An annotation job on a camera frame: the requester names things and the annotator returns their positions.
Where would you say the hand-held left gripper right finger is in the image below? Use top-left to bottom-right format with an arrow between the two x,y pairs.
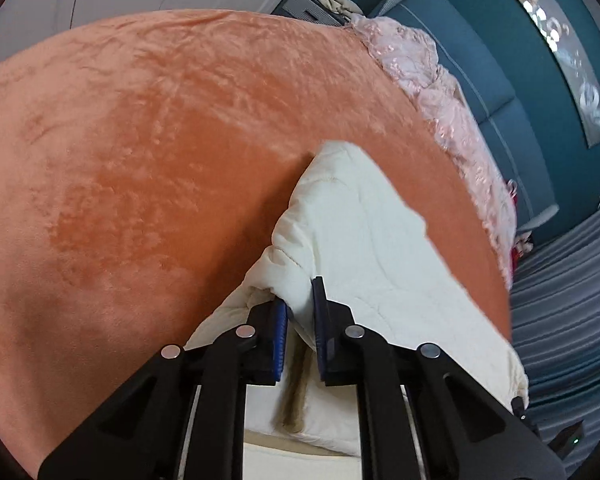
311,276 -> 567,480

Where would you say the long wall picture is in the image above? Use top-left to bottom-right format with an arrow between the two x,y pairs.
497,0 -> 600,149

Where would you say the pink lace bedspread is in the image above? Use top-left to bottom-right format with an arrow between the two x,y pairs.
347,14 -> 518,291

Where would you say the small plush toy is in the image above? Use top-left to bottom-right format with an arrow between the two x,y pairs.
511,230 -> 535,262

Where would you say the orange plush blanket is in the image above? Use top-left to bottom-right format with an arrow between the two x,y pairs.
0,7 -> 513,480

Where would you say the blue striped curtain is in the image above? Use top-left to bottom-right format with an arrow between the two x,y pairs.
509,199 -> 600,461

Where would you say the blue padded headboard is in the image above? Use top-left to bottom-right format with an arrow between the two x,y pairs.
369,0 -> 562,233

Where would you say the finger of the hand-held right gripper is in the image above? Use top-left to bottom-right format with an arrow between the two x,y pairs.
511,396 -> 539,434

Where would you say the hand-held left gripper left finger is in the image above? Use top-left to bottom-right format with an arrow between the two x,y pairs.
37,299 -> 288,480

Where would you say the grey nightstand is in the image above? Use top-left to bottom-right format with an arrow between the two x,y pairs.
272,0 -> 352,28

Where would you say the white quilted coat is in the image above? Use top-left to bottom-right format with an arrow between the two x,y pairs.
185,140 -> 531,480

